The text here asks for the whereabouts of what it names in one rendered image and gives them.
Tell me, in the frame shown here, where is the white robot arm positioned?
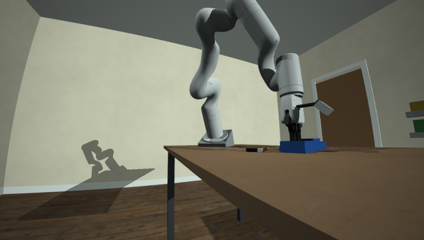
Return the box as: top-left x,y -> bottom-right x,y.
189,0 -> 304,143

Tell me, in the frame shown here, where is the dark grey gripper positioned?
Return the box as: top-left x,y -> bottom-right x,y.
280,93 -> 305,141

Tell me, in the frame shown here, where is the blue open-top bin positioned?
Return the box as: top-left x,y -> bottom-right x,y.
280,138 -> 327,154

